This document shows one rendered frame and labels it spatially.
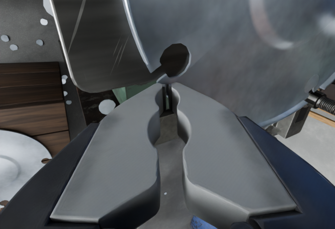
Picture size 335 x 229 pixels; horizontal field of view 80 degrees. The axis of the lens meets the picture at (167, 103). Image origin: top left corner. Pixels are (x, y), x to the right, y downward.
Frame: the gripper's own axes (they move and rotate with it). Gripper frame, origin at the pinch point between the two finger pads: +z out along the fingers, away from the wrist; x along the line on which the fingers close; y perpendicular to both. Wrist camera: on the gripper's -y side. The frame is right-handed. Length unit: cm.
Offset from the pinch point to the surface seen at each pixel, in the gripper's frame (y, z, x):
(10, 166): 38, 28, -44
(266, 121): 7.9, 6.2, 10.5
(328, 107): 10.1, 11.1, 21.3
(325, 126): 86, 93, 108
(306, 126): 93, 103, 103
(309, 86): 5.5, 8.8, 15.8
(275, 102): 5.9, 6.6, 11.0
